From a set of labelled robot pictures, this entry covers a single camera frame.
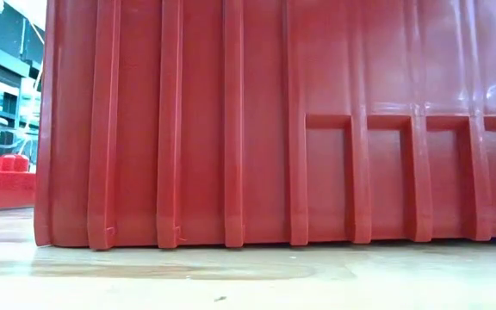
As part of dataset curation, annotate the large red plastic bin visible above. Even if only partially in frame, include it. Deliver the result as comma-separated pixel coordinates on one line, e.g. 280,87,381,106
33,0,496,251

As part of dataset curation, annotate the red studded toy block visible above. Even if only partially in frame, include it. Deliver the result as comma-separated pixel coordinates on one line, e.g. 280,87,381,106
0,151,38,212

